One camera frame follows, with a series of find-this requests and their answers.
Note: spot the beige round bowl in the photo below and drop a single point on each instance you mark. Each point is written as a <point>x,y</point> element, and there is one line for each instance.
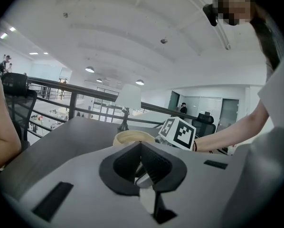
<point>132,138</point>

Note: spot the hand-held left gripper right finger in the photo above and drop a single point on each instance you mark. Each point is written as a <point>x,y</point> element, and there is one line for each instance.
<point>199,186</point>

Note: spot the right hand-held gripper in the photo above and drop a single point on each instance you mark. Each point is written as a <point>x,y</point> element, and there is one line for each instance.
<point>180,134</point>

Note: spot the person's head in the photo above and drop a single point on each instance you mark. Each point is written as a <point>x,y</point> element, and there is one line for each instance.
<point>234,3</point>

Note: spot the person's white shirt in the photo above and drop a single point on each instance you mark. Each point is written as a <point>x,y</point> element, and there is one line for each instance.
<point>277,89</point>

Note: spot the white shade table lamp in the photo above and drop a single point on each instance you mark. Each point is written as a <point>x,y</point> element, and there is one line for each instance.
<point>129,96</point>

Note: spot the black head-worn camera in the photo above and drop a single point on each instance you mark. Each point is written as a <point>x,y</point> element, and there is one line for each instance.
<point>211,14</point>

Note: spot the dark railing with wooden top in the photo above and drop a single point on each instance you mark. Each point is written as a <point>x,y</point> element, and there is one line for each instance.
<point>61,85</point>

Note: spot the black mesh office chair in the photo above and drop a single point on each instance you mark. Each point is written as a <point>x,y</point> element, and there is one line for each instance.
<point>16,84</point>

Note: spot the teal door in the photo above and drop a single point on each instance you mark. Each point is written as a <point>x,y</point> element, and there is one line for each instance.
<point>174,100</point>

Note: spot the grey door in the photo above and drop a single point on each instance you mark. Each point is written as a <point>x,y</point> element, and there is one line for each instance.
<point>230,110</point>

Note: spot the dome pendant lamp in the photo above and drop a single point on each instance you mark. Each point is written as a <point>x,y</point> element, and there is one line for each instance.
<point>139,82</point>
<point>99,80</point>
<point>89,69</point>

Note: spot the dark wrist band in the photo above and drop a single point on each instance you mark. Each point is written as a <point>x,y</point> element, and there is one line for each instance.
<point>195,145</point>

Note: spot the person's right forearm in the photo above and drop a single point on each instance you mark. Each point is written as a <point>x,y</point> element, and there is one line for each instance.
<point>227,134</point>

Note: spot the white ceiling pipe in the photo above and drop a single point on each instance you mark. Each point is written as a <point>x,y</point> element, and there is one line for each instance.
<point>224,38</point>

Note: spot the round ceiling sensor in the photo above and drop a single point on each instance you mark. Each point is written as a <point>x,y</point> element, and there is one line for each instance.
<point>65,14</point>
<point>164,40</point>

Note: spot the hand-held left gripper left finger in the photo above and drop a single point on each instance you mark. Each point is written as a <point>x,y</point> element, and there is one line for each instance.
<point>73,193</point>

